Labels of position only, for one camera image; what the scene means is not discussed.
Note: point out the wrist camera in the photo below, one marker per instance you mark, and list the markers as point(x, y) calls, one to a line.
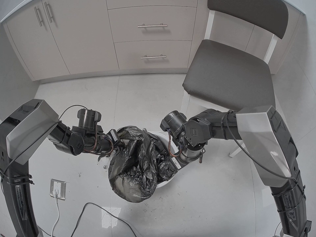
point(114, 135)
point(176, 164)

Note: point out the black plastic bag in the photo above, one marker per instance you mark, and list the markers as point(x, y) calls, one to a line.
point(138, 162)

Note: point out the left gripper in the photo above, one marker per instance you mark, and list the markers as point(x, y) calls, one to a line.
point(103, 146)

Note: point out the beige cabinet with drawers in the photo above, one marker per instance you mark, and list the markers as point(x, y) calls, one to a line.
point(81, 33)

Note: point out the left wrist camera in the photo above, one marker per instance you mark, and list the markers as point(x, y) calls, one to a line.
point(114, 135)

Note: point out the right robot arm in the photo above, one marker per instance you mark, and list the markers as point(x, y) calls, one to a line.
point(266, 137)

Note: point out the white trash bin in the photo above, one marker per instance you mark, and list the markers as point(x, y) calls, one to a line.
point(167, 181)

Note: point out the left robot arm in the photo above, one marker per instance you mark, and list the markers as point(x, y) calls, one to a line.
point(29, 127)

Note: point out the grey chair with white legs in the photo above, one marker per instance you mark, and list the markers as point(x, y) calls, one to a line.
point(229, 78)

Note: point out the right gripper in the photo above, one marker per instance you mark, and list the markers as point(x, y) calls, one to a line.
point(191, 155)

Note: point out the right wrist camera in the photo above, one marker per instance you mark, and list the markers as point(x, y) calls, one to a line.
point(176, 164)

